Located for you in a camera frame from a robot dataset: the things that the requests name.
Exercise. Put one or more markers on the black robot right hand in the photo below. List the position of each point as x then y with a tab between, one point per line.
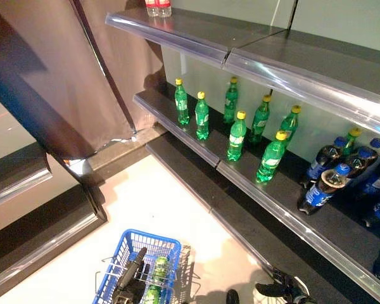
282	288

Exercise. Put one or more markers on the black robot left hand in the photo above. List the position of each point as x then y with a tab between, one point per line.
130	285

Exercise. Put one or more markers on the clear water bottle red label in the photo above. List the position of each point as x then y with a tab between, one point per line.
165	8
152	8

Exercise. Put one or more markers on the black robot right foot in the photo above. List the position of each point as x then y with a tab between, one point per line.
232	297

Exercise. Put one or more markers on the dark shelf end panel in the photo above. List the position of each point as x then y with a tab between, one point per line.
35	104

